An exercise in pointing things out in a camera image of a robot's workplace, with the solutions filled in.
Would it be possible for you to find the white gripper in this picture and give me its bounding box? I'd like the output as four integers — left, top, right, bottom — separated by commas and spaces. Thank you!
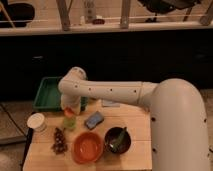
61, 95, 81, 115

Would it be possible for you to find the red orange apple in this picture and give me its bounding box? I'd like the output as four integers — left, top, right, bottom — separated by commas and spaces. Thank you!
64, 108, 74, 118

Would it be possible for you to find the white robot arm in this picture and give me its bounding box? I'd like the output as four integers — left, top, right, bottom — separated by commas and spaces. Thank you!
58, 67, 211, 171

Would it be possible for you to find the green plastic cup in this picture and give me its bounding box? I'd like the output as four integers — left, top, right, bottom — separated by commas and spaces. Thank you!
63, 117, 76, 130

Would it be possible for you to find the white paper cup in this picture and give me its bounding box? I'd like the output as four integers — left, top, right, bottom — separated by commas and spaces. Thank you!
27, 113, 46, 132

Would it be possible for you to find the green plastic tray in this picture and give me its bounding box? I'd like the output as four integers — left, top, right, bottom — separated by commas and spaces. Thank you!
32, 76, 89, 112

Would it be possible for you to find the blue sponge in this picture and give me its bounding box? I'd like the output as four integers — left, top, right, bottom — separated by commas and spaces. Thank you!
84, 112, 104, 130

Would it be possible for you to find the bunch of dark grapes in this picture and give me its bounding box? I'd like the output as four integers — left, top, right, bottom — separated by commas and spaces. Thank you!
51, 128, 68, 154

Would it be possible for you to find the orange bowl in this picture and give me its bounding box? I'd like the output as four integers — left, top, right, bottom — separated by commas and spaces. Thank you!
71, 132, 104, 164

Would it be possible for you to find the dark bowl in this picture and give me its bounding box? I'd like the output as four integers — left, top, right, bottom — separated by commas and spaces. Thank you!
104, 127, 131, 155

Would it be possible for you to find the green utensil in bowl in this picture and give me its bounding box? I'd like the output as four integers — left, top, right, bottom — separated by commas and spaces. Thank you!
110, 127, 127, 152

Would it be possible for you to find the dark red background object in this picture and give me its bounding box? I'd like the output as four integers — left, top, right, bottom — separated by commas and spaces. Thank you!
92, 19, 105, 25

